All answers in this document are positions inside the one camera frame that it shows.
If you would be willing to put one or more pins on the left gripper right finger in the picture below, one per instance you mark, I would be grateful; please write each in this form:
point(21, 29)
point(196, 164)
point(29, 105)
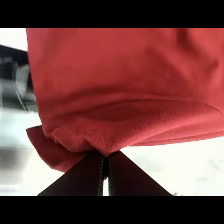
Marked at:
point(130, 176)

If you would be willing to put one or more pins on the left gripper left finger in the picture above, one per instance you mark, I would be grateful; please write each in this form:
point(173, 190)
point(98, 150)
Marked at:
point(83, 176)

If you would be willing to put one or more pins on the red T-shirt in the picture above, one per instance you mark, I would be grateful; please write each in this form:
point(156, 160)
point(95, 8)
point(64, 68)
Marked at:
point(126, 86)

